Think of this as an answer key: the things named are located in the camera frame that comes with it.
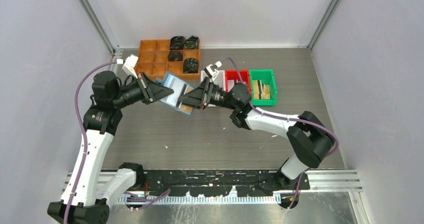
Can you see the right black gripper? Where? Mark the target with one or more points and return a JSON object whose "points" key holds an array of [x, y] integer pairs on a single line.
{"points": [[199, 97]]}

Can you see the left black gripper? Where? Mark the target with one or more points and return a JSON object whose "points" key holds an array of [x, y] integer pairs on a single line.
{"points": [[151, 91]]}

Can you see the blue leather card holder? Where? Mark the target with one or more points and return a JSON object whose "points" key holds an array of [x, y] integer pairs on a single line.
{"points": [[167, 81]]}

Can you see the white credit card black stripe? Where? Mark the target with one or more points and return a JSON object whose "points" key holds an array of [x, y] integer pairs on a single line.
{"points": [[177, 88]]}

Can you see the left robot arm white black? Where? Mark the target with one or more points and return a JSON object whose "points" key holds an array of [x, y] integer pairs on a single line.
{"points": [[83, 202]]}

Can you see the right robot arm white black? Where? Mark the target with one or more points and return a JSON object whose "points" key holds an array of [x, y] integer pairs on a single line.
{"points": [[310, 140]]}

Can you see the gold card in holder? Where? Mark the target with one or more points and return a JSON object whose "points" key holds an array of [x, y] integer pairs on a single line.
{"points": [[186, 109]]}

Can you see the gold cards stack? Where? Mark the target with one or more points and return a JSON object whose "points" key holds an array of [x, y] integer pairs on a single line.
{"points": [[260, 90]]}

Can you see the rolled dark belt bottom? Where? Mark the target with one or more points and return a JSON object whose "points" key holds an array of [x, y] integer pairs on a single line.
{"points": [[190, 66]]}

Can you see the rolled dark belt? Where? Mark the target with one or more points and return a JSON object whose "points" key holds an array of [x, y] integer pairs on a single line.
{"points": [[191, 43], [190, 66], [175, 56], [177, 43]]}

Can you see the orange wooden compartment tray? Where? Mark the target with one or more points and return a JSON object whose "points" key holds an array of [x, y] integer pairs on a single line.
{"points": [[153, 60]]}

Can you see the rolled dark belt middle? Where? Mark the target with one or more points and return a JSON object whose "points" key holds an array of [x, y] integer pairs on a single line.
{"points": [[175, 56]]}

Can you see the red plastic bin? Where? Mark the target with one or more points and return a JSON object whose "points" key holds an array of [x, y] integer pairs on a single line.
{"points": [[232, 77]]}

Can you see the rolled dark belt top left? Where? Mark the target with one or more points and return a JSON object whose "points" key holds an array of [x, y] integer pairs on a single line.
{"points": [[177, 43]]}

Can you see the rolled dark belt top right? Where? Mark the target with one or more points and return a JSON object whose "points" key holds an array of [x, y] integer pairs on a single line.
{"points": [[191, 43]]}

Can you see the green plastic bin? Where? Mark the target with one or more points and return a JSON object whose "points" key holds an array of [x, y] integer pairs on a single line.
{"points": [[267, 77]]}

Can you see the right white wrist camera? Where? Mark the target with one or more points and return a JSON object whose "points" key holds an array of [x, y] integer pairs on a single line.
{"points": [[212, 70]]}

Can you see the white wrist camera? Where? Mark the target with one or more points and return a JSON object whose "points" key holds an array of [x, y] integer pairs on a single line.
{"points": [[212, 70], [129, 65]]}

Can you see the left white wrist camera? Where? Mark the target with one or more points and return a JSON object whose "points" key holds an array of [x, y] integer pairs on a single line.
{"points": [[129, 65]]}

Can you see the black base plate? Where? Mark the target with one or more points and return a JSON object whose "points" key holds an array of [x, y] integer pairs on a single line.
{"points": [[213, 183]]}

